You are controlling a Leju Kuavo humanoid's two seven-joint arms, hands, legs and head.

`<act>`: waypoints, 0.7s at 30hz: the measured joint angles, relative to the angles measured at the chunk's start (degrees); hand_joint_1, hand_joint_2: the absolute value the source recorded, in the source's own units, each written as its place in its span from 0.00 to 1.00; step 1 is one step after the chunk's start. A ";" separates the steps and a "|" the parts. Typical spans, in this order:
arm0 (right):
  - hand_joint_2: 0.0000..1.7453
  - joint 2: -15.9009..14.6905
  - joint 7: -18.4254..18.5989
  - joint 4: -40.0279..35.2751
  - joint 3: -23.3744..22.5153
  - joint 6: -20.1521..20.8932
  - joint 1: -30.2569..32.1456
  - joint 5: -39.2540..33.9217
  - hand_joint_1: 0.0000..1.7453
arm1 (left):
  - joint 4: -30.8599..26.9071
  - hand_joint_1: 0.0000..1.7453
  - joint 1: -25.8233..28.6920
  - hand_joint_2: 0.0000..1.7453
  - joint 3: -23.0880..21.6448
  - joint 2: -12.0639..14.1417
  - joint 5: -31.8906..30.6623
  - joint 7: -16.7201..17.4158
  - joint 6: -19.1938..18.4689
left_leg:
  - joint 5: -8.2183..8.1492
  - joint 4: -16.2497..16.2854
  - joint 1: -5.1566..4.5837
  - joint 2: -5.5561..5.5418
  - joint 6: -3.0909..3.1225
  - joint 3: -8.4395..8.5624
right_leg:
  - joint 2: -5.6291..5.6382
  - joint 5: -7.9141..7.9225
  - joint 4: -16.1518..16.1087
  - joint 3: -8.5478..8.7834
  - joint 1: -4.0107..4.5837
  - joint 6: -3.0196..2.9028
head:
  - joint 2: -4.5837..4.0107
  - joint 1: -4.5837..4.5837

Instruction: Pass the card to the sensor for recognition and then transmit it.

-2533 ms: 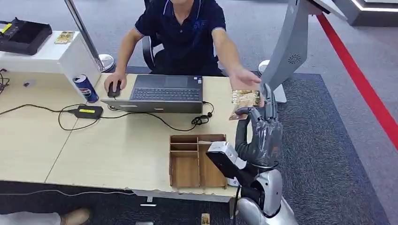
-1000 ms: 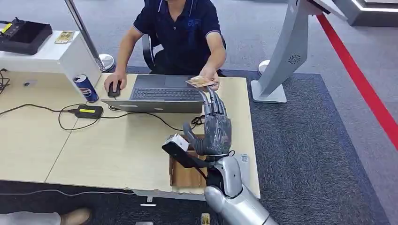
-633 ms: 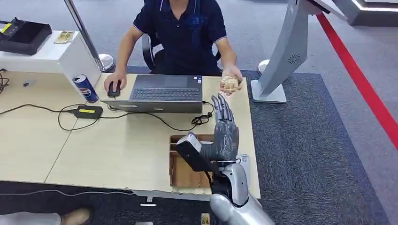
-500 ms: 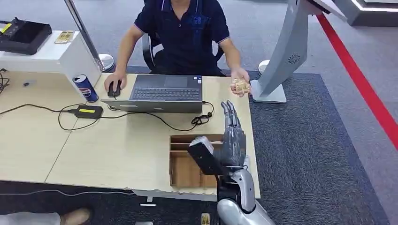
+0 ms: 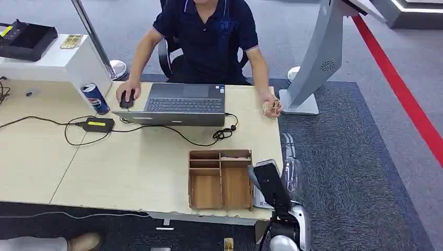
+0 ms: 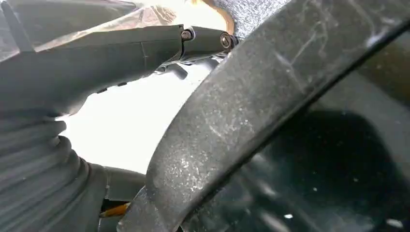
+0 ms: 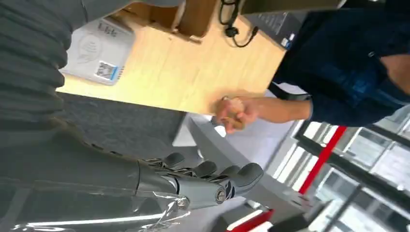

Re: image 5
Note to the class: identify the desk leg panel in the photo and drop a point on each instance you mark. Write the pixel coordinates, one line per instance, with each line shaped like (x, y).
(260, 230)

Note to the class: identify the person's left hand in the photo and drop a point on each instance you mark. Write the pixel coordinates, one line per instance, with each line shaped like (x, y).
(268, 100)

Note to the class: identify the person in dark polo shirt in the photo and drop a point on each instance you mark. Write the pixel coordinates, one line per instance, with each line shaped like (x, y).
(211, 38)

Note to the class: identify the stack of cards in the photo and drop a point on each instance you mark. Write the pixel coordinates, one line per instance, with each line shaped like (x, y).
(273, 108)

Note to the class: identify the grey laptop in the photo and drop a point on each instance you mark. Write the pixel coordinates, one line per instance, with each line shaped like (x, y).
(187, 104)

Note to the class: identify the white round stand base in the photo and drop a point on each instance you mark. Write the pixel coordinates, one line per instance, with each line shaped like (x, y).
(292, 73)

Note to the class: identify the grey kiosk stand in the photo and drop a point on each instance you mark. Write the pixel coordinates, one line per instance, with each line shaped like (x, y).
(322, 52)

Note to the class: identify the small dark desk object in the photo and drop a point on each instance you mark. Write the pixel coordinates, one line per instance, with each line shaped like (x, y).
(29, 93)

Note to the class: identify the black computer mouse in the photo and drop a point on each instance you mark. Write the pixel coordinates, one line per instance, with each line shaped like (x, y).
(126, 100)

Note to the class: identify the grey lit platform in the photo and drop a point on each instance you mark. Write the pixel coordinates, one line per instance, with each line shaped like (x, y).
(408, 14)

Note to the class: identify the gold patterned card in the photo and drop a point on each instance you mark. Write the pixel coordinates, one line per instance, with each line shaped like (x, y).
(71, 41)

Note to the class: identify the black office chair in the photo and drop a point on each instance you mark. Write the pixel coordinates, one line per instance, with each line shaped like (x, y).
(165, 59)

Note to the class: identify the dark grey floor mat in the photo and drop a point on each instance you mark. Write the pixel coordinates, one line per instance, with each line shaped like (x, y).
(363, 173)

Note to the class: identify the black desktop device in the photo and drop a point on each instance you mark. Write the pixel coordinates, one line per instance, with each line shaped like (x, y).
(24, 41)

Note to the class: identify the pale card in box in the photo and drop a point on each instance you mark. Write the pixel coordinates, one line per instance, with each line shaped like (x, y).
(235, 158)

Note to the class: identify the person's leg in pale trousers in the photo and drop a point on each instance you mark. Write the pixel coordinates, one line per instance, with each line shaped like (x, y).
(31, 244)

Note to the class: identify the brown shoe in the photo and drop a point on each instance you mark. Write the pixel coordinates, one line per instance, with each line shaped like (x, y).
(84, 242)

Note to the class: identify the small gold floor piece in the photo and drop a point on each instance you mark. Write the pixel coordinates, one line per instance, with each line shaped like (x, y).
(228, 244)

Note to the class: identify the blue soda can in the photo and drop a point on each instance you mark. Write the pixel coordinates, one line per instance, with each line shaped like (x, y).
(96, 100)

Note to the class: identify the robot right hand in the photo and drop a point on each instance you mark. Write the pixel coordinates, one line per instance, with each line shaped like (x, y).
(273, 188)

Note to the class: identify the wooden compartment box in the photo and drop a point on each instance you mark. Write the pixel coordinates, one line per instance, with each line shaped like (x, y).
(207, 190)

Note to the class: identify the black power adapter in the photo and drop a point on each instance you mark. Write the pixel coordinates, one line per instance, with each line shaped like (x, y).
(97, 124)

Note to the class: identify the white floor strip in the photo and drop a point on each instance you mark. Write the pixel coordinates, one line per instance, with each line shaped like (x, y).
(164, 229)

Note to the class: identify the person's right hand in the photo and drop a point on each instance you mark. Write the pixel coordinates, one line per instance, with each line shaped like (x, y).
(127, 86)

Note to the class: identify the metal pole with round base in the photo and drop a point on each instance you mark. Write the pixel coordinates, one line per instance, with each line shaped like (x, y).
(91, 38)

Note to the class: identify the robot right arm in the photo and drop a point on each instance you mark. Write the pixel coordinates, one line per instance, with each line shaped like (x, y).
(282, 244)

